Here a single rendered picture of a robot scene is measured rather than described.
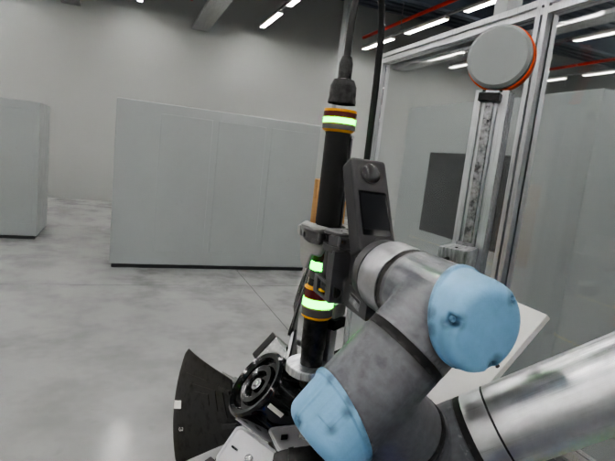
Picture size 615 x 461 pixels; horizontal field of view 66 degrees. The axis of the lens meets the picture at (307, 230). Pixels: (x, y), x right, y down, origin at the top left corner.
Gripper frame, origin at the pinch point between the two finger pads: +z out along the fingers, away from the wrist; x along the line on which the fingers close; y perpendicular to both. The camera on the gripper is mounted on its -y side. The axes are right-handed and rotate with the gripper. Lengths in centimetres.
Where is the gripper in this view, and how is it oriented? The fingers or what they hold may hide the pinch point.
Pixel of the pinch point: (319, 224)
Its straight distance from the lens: 67.7
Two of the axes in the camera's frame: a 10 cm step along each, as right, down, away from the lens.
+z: -3.4, -1.7, 9.2
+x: 9.3, 0.5, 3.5
